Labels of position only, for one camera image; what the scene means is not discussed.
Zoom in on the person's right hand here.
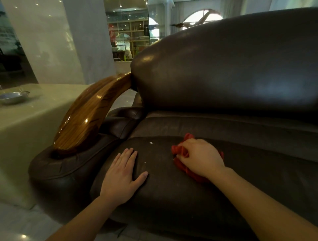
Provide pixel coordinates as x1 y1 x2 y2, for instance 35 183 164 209
176 139 226 180

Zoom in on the person's left hand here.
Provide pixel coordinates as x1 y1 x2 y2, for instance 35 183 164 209
100 148 149 206

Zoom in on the red cleaning cloth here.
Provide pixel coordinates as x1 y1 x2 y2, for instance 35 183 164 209
171 133 224 184

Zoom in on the person's right forearm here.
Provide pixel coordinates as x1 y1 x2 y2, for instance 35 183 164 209
208 167 318 241

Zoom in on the person's left forearm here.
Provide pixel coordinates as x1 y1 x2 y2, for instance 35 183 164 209
45 196 120 241

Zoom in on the glossy wooden sofa armrest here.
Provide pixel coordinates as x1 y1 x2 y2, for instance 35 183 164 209
53 72 133 152

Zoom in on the dark brown leather sofa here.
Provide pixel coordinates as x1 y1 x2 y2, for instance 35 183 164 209
28 7 318 241

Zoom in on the beige stone side table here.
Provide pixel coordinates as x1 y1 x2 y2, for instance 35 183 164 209
0 84 90 209

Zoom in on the silver metal bowl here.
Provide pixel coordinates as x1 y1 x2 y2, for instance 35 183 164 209
0 91 30 105

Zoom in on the wooden display shelf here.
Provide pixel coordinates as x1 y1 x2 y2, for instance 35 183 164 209
107 18 151 62

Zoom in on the white marble column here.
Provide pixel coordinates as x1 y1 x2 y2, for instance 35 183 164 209
62 0 117 85

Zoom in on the wooden bird sculpture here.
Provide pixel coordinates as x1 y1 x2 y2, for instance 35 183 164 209
171 9 221 28

